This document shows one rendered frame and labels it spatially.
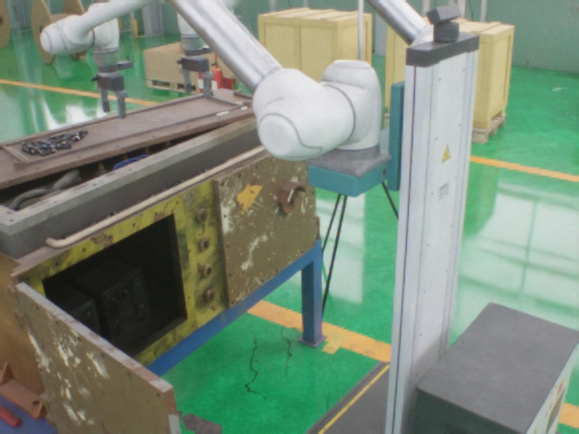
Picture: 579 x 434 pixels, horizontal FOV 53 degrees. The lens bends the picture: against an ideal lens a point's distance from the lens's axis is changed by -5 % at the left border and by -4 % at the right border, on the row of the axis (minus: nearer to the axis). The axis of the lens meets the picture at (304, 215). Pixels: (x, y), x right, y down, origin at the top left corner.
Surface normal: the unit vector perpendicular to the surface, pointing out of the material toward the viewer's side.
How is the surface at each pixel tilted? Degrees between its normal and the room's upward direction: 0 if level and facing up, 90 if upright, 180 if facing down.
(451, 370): 0
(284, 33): 90
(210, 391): 0
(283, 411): 0
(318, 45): 90
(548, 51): 90
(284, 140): 93
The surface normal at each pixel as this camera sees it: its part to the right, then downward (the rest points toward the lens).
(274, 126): -0.51, 0.49
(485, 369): -0.02, -0.90
